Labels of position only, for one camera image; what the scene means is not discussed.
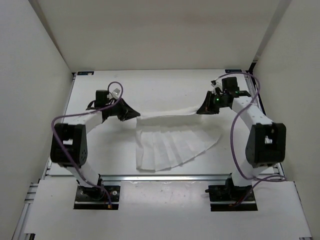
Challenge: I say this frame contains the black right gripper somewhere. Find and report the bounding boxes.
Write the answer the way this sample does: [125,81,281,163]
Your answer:
[197,90,229,115]

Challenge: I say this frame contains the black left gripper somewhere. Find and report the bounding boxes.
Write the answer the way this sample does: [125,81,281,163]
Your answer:
[105,97,139,121]

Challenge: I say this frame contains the white fabric skirt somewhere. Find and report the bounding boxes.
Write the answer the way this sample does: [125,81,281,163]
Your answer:
[135,107,223,172]

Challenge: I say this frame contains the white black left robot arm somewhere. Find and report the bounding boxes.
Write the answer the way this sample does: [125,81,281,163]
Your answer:
[50,97,141,200]

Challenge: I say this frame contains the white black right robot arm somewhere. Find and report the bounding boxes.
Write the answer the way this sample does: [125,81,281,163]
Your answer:
[196,90,287,200]

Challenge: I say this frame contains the blue label sticker right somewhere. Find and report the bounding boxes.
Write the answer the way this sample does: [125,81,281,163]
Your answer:
[225,69,242,74]

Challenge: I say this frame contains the blue label sticker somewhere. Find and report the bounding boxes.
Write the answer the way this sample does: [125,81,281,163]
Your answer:
[225,69,242,74]
[77,71,95,76]

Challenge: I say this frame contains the blue label sticker left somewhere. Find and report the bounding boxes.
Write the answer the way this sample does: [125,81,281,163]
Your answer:
[77,71,95,76]

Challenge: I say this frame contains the white front cover board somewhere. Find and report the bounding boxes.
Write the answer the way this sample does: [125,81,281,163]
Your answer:
[25,180,312,240]

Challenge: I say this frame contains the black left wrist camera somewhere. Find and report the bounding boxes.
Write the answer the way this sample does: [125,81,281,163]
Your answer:
[86,86,122,110]

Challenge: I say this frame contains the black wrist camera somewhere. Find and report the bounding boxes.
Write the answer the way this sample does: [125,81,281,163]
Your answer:
[211,76,251,98]
[86,86,122,110]

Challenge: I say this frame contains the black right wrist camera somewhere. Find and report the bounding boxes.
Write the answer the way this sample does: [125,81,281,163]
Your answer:
[211,76,251,98]

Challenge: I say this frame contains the aluminium right frame rail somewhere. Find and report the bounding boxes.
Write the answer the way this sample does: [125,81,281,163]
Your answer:
[243,70,287,181]

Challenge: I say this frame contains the aluminium table edge rail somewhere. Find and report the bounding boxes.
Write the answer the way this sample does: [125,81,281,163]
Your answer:
[102,174,229,182]

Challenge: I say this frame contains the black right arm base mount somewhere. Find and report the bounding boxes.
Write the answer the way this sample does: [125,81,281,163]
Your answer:
[205,184,258,212]

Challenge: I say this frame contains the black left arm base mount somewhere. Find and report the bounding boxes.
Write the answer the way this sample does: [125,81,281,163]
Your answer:
[73,185,121,210]

